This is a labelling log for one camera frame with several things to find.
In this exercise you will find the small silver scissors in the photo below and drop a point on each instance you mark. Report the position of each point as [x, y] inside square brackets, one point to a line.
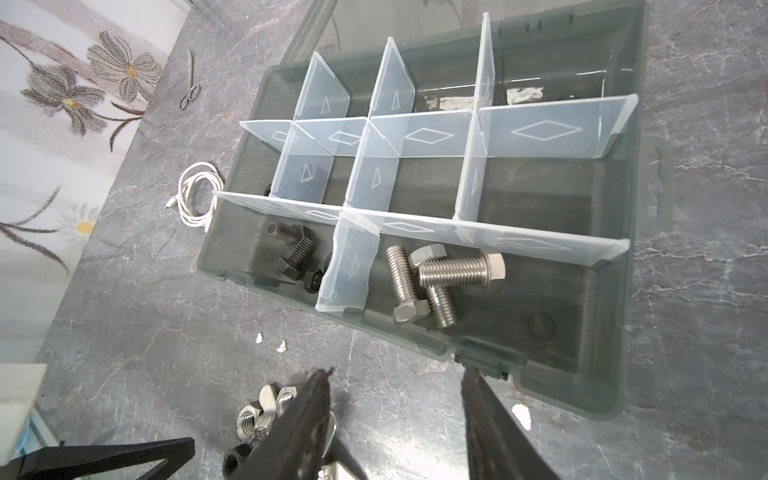
[193, 89]

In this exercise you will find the grey plastic organizer box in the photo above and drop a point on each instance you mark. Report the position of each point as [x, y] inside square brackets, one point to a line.
[388, 124]

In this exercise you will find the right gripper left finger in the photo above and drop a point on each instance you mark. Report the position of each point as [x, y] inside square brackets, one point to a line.
[294, 447]

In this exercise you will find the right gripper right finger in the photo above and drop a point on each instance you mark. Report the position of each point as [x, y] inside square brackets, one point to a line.
[496, 447]

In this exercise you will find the silver hex nut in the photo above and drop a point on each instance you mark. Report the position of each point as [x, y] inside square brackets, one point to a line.
[247, 424]
[284, 398]

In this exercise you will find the silver wing nut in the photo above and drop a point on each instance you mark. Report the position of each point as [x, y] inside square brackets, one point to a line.
[268, 400]

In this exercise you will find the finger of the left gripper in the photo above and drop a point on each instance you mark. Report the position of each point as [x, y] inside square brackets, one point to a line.
[72, 462]

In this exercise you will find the black hex bolt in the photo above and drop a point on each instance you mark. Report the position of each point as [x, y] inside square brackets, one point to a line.
[294, 265]
[312, 281]
[288, 234]

